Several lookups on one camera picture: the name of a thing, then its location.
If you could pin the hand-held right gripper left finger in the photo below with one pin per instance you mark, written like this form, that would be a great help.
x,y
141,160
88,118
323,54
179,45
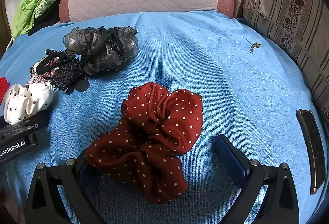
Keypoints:
x,y
82,178

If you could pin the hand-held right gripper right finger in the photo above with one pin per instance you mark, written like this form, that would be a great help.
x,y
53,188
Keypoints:
x,y
230,159

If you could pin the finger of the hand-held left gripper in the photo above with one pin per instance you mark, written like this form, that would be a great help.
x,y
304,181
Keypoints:
x,y
42,118

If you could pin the white dotted scrunchie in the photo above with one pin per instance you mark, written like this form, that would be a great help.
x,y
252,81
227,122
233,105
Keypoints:
x,y
25,102

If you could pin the plaid scrunchie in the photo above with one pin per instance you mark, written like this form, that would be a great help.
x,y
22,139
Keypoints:
x,y
38,77

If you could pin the red box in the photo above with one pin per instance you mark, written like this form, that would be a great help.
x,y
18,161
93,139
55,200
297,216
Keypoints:
x,y
3,92

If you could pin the dark floral scrunchie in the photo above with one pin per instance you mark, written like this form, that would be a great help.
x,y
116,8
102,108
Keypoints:
x,y
68,77

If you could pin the red polka dot scrunchie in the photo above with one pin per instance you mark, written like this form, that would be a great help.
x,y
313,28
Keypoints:
x,y
154,141

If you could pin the black organza scrunchie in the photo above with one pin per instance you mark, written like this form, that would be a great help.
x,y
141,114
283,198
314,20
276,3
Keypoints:
x,y
105,49

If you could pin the black phone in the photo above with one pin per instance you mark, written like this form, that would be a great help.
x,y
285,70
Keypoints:
x,y
312,149

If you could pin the blue blanket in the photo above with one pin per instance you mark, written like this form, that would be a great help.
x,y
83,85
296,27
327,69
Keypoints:
x,y
195,59

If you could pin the striped floral pillow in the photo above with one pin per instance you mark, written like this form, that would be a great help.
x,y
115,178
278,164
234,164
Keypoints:
x,y
287,15

